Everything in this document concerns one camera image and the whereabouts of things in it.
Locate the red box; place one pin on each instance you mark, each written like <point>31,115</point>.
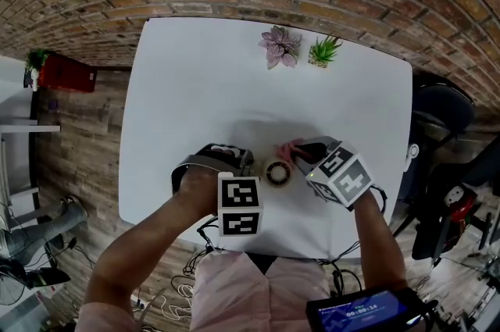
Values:
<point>68,72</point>

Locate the black padded chair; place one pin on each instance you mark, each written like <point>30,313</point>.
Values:
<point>47,275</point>

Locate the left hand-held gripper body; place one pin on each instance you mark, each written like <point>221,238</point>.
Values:
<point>240,205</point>

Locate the purple-leaved potted plant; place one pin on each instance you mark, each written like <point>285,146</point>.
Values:
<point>279,45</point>

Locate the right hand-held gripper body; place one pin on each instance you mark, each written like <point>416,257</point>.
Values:
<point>343,178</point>

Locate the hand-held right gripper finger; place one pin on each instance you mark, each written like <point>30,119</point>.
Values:
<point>324,141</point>
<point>304,168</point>

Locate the white side table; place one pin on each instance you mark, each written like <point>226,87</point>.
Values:
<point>23,127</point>

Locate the small bushy green plant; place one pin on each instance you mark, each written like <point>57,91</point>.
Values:
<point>37,59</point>

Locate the small white figure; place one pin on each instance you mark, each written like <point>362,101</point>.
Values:
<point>34,80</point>

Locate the green spiky potted plant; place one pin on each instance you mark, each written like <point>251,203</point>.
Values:
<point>324,51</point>

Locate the person's right forearm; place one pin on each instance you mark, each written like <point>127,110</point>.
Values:
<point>379,244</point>

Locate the person's left forearm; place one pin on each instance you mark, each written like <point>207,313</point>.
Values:
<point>148,244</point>

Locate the black office chair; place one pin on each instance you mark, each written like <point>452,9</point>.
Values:
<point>429,236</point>

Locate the black folding chair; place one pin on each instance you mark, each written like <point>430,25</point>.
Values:
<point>445,111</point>

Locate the person's pink clothing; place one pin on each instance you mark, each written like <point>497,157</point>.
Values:
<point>242,295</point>

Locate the black wrist-worn phone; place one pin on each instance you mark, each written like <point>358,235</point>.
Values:
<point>351,311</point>

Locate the pink wiping cloth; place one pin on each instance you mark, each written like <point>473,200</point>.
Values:
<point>289,151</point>

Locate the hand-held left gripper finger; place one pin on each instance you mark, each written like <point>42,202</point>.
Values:
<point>234,158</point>

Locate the red and white toy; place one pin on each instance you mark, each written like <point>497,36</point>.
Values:
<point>459,201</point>

